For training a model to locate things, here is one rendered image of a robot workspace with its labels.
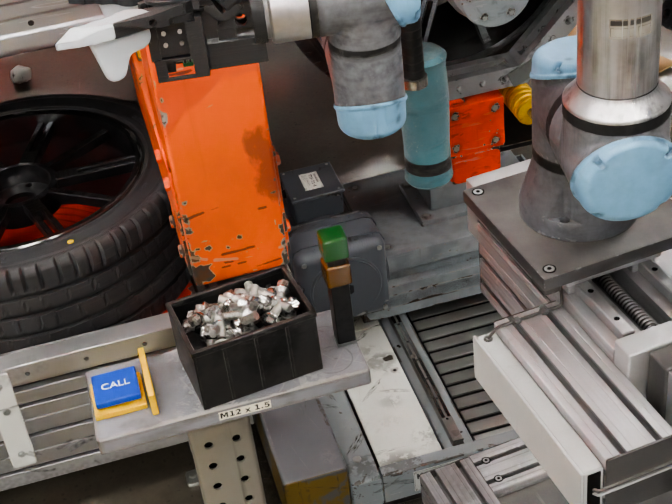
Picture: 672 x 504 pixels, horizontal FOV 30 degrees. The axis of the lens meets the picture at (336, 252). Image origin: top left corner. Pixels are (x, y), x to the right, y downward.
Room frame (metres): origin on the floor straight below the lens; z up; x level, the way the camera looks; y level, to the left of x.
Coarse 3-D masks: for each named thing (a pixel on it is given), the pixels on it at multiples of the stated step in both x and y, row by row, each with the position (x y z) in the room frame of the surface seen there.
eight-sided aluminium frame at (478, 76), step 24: (552, 0) 2.13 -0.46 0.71; (576, 0) 2.08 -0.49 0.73; (552, 24) 2.07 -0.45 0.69; (576, 24) 2.08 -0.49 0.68; (528, 48) 2.07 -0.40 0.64; (456, 72) 2.08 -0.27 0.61; (480, 72) 2.05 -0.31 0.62; (504, 72) 2.05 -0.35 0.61; (528, 72) 2.06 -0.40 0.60; (456, 96) 2.03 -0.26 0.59
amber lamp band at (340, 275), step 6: (324, 264) 1.53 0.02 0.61; (342, 264) 1.53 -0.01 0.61; (348, 264) 1.53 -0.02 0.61; (324, 270) 1.53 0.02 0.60; (330, 270) 1.52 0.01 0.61; (336, 270) 1.52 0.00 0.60; (342, 270) 1.52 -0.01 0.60; (348, 270) 1.52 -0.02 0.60; (324, 276) 1.54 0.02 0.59; (330, 276) 1.52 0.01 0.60; (336, 276) 1.52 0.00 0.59; (342, 276) 1.52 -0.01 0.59; (348, 276) 1.52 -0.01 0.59; (330, 282) 1.52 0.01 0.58; (336, 282) 1.52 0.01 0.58; (342, 282) 1.52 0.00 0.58; (348, 282) 1.52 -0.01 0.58; (330, 288) 1.52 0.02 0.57
